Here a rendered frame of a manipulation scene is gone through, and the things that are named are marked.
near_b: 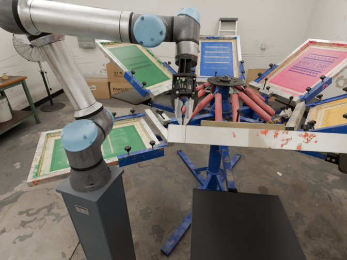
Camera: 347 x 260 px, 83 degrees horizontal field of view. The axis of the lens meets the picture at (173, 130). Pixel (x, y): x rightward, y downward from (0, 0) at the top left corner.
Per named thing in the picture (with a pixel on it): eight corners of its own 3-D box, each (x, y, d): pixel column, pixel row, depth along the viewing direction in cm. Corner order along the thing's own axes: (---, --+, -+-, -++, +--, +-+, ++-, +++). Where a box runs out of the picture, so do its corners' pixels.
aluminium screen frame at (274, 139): (487, 162, 36) (487, 141, 36) (167, 142, 41) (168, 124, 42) (285, 146, 114) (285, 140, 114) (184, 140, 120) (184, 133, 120)
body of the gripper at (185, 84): (170, 93, 58) (172, 52, 58) (173, 99, 66) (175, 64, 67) (196, 94, 57) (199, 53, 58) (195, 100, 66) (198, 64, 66)
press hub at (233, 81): (230, 209, 209) (256, 82, 142) (193, 205, 213) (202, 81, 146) (225, 182, 242) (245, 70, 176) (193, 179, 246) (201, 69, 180)
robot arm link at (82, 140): (61, 168, 69) (49, 134, 62) (79, 146, 80) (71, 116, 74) (95, 169, 68) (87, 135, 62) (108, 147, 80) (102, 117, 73)
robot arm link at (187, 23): (174, 19, 68) (199, 20, 67) (172, 51, 67) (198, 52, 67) (174, 3, 60) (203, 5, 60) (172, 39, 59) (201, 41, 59)
